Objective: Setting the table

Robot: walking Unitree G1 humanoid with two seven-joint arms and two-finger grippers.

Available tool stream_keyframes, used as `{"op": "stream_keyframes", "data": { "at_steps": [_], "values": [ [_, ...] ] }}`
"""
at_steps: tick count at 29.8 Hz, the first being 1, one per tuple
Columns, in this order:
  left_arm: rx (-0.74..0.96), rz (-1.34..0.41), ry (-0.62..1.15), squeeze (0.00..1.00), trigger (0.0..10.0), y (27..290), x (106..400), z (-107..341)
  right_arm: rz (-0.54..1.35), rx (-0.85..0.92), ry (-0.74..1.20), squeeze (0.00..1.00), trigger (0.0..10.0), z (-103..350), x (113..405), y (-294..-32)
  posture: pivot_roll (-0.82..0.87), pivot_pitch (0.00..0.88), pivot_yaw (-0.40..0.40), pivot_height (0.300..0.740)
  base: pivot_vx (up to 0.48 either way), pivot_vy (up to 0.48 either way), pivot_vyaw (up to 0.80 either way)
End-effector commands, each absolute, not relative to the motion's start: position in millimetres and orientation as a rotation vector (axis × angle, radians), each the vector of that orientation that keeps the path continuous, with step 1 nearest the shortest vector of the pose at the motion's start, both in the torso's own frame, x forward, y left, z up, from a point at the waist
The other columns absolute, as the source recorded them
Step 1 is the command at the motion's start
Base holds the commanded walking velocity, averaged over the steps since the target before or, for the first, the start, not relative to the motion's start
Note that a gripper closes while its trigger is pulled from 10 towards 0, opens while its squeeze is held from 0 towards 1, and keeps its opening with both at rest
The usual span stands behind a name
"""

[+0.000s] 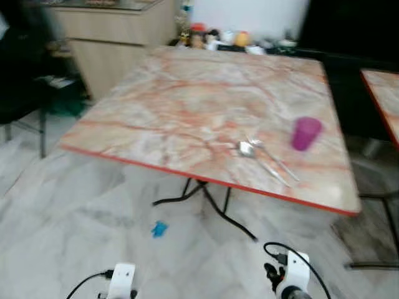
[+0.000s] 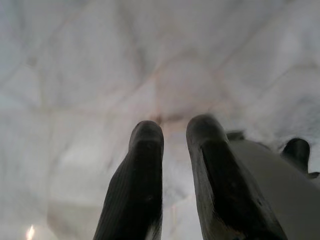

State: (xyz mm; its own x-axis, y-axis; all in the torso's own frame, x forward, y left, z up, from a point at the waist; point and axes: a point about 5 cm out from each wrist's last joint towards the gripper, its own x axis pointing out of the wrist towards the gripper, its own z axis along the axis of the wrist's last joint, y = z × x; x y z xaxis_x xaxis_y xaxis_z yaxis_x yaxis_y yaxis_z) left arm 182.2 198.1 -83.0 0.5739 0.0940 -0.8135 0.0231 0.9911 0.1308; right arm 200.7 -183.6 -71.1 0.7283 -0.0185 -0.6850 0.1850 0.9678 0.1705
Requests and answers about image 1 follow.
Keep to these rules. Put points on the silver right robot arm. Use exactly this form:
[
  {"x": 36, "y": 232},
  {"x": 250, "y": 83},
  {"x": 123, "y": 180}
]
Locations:
[{"x": 297, "y": 294}]

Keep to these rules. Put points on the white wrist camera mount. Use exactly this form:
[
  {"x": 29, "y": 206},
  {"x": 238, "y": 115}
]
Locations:
[
  {"x": 123, "y": 279},
  {"x": 297, "y": 269}
]

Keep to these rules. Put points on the white toy figure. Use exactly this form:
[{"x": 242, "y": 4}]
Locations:
[{"x": 227, "y": 37}]

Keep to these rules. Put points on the red-capped toy figure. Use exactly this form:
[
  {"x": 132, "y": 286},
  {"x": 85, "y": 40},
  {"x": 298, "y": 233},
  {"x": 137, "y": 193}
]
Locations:
[{"x": 198, "y": 35}]

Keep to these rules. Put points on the white paper sheets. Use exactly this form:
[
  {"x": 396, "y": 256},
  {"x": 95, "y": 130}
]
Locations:
[{"x": 57, "y": 81}]

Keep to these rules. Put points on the black legs of small table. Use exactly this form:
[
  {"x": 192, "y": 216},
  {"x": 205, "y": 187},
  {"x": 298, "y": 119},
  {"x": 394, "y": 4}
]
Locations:
[{"x": 374, "y": 265}]

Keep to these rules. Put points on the black chair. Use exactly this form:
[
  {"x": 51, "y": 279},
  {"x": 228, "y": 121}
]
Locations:
[{"x": 25, "y": 68}]

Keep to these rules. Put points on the silver metal spoon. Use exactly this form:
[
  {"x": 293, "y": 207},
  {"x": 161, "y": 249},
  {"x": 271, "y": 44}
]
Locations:
[{"x": 247, "y": 149}]

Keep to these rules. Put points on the silver metal fork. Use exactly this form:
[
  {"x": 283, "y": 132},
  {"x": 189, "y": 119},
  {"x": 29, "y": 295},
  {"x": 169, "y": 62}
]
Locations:
[{"x": 267, "y": 151}]

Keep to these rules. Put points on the purple plastic cup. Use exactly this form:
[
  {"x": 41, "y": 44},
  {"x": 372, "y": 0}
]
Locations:
[{"x": 306, "y": 133}]

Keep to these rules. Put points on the orange round toy figure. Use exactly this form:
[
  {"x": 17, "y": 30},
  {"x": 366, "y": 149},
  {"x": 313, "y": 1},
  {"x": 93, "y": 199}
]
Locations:
[{"x": 242, "y": 39}]

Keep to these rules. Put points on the black metal table legs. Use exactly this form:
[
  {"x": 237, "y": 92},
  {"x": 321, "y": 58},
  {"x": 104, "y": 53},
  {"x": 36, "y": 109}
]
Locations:
[{"x": 232, "y": 219}]

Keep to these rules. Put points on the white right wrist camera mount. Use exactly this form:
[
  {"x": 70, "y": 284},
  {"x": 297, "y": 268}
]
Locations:
[{"x": 297, "y": 269}]

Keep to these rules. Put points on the small blue floor scrap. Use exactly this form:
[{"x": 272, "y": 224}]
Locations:
[{"x": 159, "y": 229}]

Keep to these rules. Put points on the light wooden cabinet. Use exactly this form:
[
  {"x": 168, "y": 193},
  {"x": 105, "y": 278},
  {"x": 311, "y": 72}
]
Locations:
[{"x": 118, "y": 50}]

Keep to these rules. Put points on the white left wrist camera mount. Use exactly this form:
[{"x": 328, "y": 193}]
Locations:
[{"x": 123, "y": 279}]

